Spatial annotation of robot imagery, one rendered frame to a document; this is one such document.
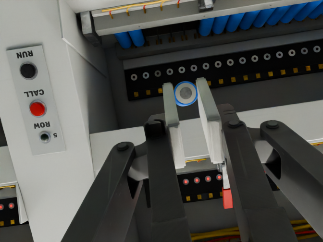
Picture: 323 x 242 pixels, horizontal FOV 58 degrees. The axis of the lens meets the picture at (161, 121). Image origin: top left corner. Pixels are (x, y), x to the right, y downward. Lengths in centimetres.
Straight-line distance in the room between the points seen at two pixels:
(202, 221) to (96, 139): 33
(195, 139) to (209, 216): 29
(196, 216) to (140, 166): 46
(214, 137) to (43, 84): 24
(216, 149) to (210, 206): 44
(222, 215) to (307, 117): 31
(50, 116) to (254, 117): 24
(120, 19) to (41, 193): 23
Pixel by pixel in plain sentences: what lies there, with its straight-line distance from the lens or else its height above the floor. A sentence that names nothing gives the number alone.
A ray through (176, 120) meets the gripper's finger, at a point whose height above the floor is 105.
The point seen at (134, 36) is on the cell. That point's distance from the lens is 43.
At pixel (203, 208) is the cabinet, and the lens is 60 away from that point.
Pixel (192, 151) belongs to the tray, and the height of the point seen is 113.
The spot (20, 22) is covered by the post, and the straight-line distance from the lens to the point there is 36.
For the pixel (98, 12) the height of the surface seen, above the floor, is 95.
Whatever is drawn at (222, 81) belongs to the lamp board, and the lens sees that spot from 50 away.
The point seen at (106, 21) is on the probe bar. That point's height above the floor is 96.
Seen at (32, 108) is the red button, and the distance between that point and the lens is 36.
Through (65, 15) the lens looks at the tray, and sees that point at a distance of 35.
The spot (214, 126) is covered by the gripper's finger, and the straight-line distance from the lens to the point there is 16.
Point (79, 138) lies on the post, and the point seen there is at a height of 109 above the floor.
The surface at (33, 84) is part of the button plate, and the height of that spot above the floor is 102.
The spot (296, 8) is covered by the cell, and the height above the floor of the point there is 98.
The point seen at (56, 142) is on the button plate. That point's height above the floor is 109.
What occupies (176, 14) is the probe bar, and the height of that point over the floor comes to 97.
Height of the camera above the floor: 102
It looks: 12 degrees up
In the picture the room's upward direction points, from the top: 171 degrees clockwise
